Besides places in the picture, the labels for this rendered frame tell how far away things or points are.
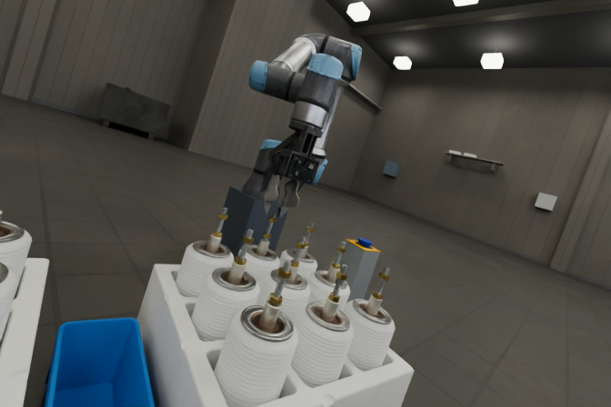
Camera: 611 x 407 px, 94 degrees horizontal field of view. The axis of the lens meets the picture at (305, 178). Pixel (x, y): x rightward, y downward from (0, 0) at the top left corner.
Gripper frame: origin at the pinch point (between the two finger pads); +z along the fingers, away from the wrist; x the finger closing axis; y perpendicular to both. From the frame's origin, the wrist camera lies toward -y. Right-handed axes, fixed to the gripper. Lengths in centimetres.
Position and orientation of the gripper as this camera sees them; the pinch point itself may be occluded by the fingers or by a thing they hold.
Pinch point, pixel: (273, 209)
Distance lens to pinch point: 66.2
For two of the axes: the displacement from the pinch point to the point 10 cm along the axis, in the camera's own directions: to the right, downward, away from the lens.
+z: -3.2, 9.5, 0.4
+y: 4.3, 1.9, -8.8
